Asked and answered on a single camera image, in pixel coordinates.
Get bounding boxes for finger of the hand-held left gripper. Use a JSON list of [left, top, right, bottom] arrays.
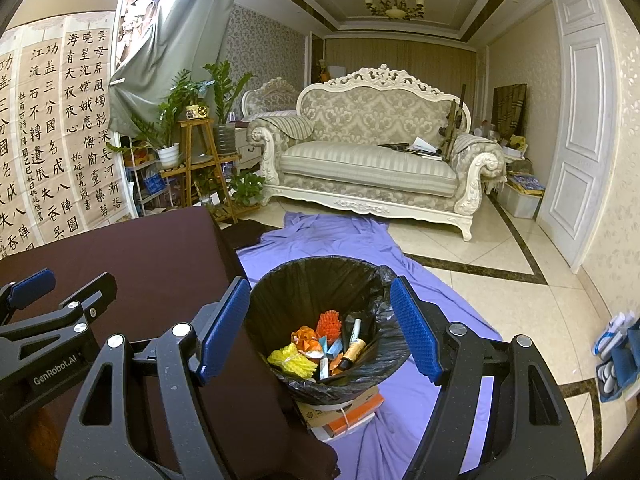
[[0, 268, 57, 326], [0, 272, 118, 358]]

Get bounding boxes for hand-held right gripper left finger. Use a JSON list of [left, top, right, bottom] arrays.
[[62, 276, 252, 480]]

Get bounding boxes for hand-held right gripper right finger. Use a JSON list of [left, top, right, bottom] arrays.
[[390, 276, 586, 480]]

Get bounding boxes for gold label glass bottle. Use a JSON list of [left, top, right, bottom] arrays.
[[340, 337, 366, 368]]

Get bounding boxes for yellow foam fruit net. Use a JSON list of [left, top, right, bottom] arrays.
[[267, 342, 317, 381]]

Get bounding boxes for orange plastic wrapper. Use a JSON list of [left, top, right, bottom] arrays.
[[292, 326, 323, 356]]

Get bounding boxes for bin with black bag liner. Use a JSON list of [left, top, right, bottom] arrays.
[[244, 256, 412, 406]]

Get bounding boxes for red foam net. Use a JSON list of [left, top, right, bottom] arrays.
[[316, 311, 343, 338]]

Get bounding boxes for purple floor cloth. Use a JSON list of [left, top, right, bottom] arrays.
[[235, 211, 503, 480]]

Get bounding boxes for cardboard box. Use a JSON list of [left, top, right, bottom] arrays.
[[295, 385, 386, 428]]

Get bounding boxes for metal shelf rack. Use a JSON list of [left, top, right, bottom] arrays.
[[122, 142, 168, 218]]

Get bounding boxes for small leafy potted plant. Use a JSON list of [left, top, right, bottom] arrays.
[[227, 169, 266, 206]]

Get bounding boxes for plant in white pot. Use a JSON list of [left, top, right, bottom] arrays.
[[107, 72, 206, 170]]

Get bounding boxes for clear plastic storage box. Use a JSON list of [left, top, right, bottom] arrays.
[[500, 175, 546, 220]]

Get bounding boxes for ornate white patterned sofa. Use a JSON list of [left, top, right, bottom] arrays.
[[247, 64, 507, 242]]

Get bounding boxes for pile of papers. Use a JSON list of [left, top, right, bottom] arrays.
[[377, 136, 446, 161]]

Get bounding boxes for white side cabinet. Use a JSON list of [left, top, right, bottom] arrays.
[[235, 127, 266, 161]]

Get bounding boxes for wooden plant stand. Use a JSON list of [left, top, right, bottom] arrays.
[[160, 117, 241, 223]]

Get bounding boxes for blue shoe rack with slippers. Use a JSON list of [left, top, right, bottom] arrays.
[[592, 312, 640, 403]]

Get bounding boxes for toy rifle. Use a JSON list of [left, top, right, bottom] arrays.
[[437, 84, 468, 158]]

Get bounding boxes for dark brown leaning panel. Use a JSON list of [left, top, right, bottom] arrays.
[[490, 82, 528, 141]]

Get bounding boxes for ornate white armchair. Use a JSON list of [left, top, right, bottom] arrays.
[[241, 77, 301, 121]]

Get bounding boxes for tall plant in glass vase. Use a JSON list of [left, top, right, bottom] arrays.
[[202, 60, 253, 153]]

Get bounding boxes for white panelled door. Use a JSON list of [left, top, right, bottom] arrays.
[[535, 0, 621, 273]]

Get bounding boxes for grey curtain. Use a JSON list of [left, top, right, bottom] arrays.
[[107, 0, 243, 136]]

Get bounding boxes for brass chandelier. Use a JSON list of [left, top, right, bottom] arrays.
[[363, 0, 426, 21]]

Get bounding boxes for calligraphy wall hanging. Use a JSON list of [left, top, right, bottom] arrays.
[[0, 11, 123, 261]]

